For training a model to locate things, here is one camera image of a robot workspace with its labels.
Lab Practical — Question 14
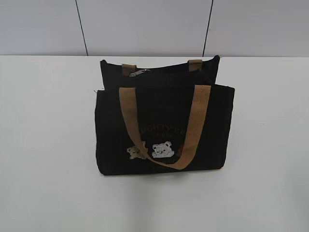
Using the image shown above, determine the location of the black canvas tote bag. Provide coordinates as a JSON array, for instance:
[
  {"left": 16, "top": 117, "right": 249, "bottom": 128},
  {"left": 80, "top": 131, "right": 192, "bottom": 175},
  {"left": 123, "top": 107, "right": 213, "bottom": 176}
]
[{"left": 95, "top": 56, "right": 235, "bottom": 176}]

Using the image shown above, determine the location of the silver zipper pull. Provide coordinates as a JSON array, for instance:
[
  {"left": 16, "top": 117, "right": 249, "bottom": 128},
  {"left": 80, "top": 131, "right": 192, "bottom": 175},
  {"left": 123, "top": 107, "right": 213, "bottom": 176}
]
[{"left": 129, "top": 69, "right": 150, "bottom": 77}]

